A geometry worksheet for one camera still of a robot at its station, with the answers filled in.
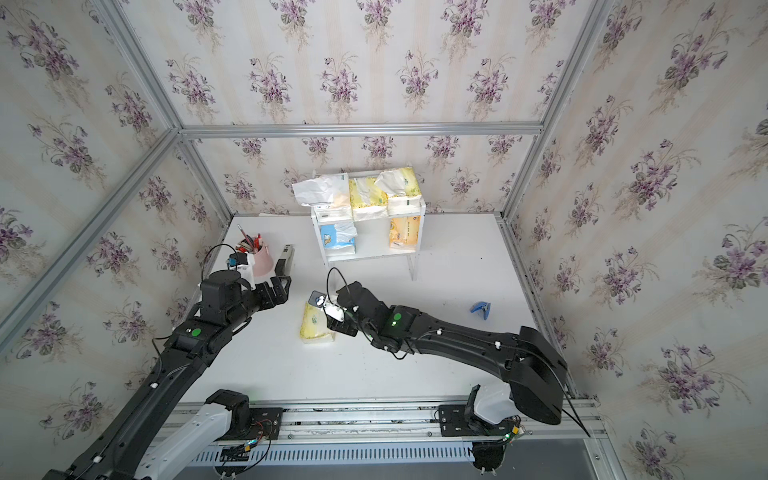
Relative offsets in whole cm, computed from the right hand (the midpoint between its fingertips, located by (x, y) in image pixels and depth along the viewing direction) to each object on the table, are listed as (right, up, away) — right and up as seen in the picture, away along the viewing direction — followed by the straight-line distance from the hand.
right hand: (336, 302), depth 75 cm
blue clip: (+44, -5, +18) cm, 47 cm away
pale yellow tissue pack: (-9, -9, +12) cm, 18 cm away
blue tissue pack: (-4, +18, +11) cm, 21 cm away
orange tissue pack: (+19, +18, +15) cm, 30 cm away
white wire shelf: (-1, +16, +9) cm, 18 cm away
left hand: (-15, +5, +1) cm, 16 cm away
